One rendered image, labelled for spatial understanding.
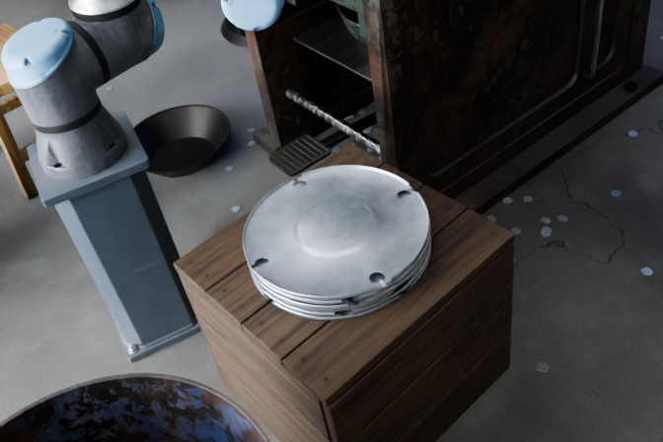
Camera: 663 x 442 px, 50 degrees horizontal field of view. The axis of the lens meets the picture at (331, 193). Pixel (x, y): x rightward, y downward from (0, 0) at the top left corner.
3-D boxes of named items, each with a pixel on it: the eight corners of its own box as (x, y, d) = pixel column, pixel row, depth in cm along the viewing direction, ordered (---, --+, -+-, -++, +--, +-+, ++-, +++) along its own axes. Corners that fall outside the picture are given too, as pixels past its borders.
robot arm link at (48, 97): (14, 114, 120) (-23, 42, 111) (80, 75, 127) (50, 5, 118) (52, 135, 114) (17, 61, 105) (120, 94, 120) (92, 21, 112)
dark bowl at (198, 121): (161, 208, 183) (152, 187, 178) (111, 159, 202) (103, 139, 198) (257, 153, 195) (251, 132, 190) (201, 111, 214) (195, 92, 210)
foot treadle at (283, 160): (294, 192, 163) (290, 175, 160) (269, 173, 170) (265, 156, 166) (475, 81, 186) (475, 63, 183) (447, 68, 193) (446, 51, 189)
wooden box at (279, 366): (357, 521, 116) (326, 401, 93) (222, 385, 139) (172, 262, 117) (510, 366, 134) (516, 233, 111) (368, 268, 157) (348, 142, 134)
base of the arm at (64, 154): (49, 191, 119) (25, 145, 113) (36, 147, 130) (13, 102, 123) (136, 158, 123) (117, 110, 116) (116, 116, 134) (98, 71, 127)
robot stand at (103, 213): (129, 364, 147) (40, 201, 117) (110, 305, 160) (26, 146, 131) (214, 325, 151) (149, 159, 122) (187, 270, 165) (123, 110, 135)
